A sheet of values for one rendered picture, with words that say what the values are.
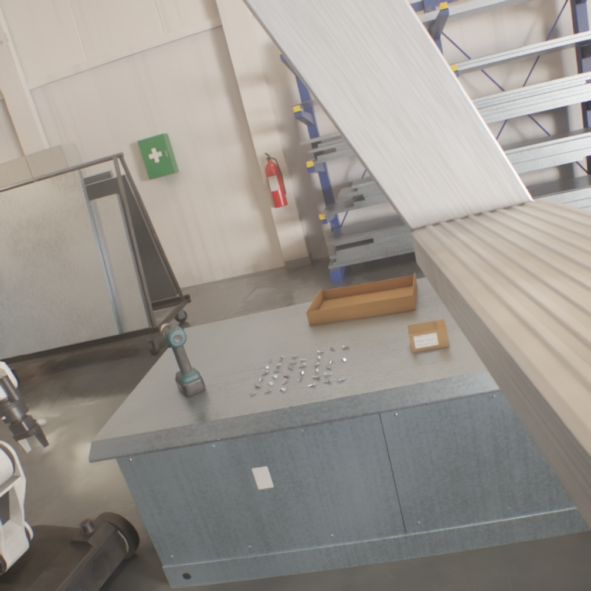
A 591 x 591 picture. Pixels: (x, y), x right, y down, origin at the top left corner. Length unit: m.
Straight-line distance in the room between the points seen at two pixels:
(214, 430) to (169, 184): 5.21
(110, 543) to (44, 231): 3.05
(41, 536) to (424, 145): 2.22
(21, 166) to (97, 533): 5.51
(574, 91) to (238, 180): 3.61
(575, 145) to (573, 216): 5.05
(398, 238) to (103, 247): 2.65
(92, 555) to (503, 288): 1.98
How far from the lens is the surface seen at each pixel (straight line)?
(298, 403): 1.46
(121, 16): 6.78
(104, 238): 4.42
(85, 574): 2.07
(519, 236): 0.24
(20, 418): 2.08
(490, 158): 0.30
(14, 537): 2.12
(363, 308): 1.96
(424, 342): 1.59
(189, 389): 1.71
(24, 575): 2.21
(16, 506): 2.07
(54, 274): 4.60
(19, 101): 7.25
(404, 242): 5.03
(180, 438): 1.57
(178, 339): 1.66
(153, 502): 1.82
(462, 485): 1.69
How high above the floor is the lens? 1.32
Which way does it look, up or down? 17 degrees down
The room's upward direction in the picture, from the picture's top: 14 degrees counter-clockwise
